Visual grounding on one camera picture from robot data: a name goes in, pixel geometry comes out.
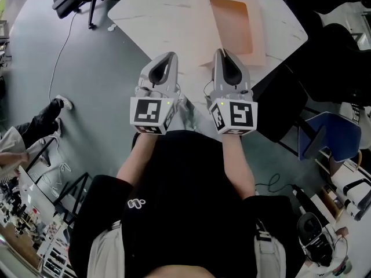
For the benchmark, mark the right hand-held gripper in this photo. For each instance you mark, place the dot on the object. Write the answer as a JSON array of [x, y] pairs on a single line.
[[242, 114]]

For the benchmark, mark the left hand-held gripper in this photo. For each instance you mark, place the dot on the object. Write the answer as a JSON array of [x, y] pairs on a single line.
[[146, 111]]

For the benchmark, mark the white box item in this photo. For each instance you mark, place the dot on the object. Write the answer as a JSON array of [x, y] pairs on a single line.
[[236, 25]]

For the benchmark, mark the person's left forearm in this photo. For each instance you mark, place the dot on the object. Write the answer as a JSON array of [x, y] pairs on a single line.
[[136, 161]]

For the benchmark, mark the person's right forearm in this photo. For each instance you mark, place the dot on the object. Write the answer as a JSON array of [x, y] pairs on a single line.
[[237, 166]]

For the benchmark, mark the black square chair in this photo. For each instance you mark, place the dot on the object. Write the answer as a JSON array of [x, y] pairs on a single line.
[[278, 106]]

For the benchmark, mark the small white floor scrap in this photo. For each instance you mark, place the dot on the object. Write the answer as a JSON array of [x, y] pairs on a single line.
[[112, 27]]

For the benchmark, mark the black high-back chair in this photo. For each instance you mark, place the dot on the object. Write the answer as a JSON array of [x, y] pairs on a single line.
[[345, 62]]

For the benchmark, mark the blue chair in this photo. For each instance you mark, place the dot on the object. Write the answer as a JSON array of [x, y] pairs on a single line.
[[333, 132]]

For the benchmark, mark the person's black shirt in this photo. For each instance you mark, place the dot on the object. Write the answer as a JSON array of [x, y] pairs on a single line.
[[185, 201]]

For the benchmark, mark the white machine with black bands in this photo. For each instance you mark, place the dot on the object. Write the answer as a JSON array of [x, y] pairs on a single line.
[[352, 195]]

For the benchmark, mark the silver laptop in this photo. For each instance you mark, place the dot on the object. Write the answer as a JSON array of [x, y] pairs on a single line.
[[34, 193]]

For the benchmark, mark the black headset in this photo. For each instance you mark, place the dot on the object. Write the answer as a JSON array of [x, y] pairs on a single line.
[[311, 233]]

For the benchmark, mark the person's grey trousers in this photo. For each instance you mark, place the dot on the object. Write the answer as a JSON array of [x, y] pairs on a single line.
[[104, 253]]

